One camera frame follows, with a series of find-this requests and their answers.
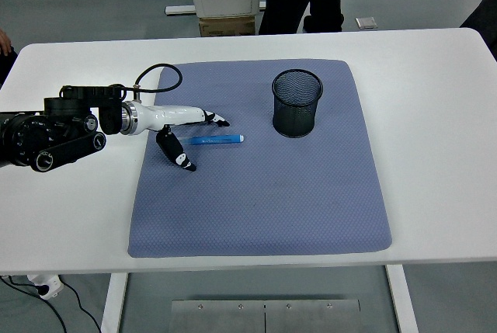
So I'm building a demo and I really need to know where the person in dark clothing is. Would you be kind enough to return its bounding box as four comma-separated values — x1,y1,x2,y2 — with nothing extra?
459,0,497,61

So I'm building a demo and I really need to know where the brown cardboard box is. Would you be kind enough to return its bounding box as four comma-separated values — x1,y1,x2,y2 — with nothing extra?
198,16,257,38

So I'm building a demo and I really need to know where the seated person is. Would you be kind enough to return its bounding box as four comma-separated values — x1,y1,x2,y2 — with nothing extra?
0,29,19,89

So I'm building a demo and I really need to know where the blue-grey padded mat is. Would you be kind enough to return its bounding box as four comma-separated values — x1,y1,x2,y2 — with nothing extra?
127,58,393,259

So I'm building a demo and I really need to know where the black floor cable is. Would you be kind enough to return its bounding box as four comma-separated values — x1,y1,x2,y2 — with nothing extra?
60,282,103,333
0,275,68,333

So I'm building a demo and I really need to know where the blue marker pen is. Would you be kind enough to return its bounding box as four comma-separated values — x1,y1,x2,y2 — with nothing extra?
176,134,245,147

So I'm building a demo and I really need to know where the black mesh pen holder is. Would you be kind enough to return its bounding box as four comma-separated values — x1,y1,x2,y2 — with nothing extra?
271,68,324,139

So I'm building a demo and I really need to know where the white power strip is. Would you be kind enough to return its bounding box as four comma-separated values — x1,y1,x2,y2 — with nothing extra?
26,274,64,301

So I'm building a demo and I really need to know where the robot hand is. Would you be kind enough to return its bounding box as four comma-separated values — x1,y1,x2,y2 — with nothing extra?
136,103,231,172

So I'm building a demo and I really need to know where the white table leg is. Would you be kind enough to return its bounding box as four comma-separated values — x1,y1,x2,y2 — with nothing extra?
384,264,419,333
99,272,129,333

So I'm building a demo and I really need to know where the white base bar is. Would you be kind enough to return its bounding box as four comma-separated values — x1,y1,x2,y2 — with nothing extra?
165,1,268,16

